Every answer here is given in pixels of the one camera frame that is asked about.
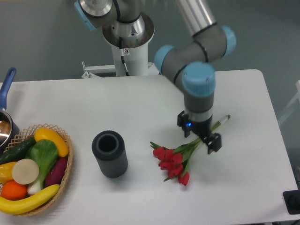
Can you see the yellow banana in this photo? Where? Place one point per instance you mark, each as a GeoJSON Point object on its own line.
{"type": "Point", "coordinates": [30, 203]}

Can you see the woven wicker basket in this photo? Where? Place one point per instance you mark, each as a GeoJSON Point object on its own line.
{"type": "Point", "coordinates": [28, 133]}

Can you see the yellow bell pepper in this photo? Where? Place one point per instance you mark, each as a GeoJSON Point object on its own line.
{"type": "Point", "coordinates": [6, 172]}

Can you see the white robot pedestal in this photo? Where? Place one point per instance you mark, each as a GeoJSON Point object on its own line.
{"type": "Point", "coordinates": [129, 45]}

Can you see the beige round disc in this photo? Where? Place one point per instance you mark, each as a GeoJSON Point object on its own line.
{"type": "Point", "coordinates": [25, 171]}

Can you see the purple sweet potato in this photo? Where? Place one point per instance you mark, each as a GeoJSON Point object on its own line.
{"type": "Point", "coordinates": [57, 172]}

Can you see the black device at table edge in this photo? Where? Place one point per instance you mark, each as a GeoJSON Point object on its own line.
{"type": "Point", "coordinates": [292, 201]}

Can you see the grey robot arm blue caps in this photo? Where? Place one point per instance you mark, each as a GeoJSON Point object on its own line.
{"type": "Point", "coordinates": [189, 68]}

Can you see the yellow squash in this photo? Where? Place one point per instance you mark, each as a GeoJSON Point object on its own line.
{"type": "Point", "coordinates": [44, 133]}

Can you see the blue handled saucepan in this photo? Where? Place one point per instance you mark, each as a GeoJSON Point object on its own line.
{"type": "Point", "coordinates": [8, 129]}

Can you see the green bok choy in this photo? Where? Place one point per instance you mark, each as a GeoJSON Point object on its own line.
{"type": "Point", "coordinates": [45, 154]}

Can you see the dark grey ribbed vase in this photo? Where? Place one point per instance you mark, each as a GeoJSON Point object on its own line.
{"type": "Point", "coordinates": [109, 150]}

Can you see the orange fruit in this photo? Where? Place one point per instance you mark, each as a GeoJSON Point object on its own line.
{"type": "Point", "coordinates": [14, 190]}

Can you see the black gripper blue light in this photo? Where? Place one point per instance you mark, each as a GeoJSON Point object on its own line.
{"type": "Point", "coordinates": [199, 123]}

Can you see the red tulip bouquet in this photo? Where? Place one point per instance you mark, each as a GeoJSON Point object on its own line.
{"type": "Point", "coordinates": [177, 161]}

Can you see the dark green cucumber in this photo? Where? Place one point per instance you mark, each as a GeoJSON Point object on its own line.
{"type": "Point", "coordinates": [17, 152]}

